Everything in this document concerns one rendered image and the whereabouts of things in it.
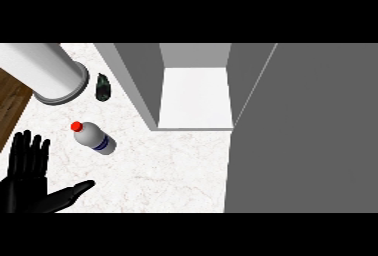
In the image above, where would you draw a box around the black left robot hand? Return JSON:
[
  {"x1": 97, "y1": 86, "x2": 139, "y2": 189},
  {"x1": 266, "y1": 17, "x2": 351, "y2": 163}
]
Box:
[{"x1": 0, "y1": 129, "x2": 96, "y2": 214}]

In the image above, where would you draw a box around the grey open cabinet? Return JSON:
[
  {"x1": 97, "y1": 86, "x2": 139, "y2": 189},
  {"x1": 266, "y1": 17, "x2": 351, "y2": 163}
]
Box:
[{"x1": 93, "y1": 43, "x2": 278, "y2": 132}]

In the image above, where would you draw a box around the white bottle with red cap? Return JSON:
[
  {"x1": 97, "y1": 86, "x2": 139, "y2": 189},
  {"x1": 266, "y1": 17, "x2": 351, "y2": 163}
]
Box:
[{"x1": 69, "y1": 121, "x2": 118, "y2": 156}]

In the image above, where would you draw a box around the dark green vegetable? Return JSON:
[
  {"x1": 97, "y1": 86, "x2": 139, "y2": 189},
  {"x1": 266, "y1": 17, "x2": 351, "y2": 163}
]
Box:
[{"x1": 94, "y1": 72, "x2": 114, "y2": 103}]

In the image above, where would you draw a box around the white cylindrical appliance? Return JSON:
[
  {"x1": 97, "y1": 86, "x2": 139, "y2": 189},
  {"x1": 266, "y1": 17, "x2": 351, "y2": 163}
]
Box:
[{"x1": 0, "y1": 43, "x2": 91, "y2": 106}]

